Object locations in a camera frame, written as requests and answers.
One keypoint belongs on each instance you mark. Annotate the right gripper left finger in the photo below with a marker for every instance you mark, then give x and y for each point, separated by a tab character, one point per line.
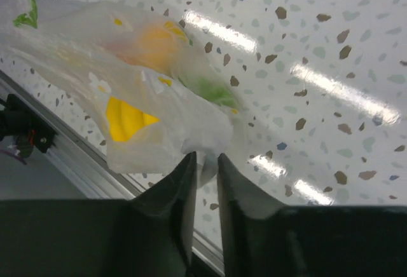
150	235

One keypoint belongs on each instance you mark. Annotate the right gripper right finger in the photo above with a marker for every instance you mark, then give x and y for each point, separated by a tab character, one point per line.
261	236

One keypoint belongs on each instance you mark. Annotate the clear plastic bag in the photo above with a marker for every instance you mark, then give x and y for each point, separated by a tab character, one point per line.
79	47

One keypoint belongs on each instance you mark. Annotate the green fake grapes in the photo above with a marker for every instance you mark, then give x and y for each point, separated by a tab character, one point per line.
213	91

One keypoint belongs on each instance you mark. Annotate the orange fake peach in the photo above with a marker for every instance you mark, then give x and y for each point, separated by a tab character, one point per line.
156	46

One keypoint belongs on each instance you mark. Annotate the yellow fake banana bunch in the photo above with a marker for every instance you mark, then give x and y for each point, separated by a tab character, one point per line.
125	120

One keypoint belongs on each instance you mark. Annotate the aluminium mounting rail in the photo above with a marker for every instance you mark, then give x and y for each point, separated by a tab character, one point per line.
72	156

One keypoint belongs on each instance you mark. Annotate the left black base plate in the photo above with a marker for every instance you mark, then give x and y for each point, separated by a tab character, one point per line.
27	129

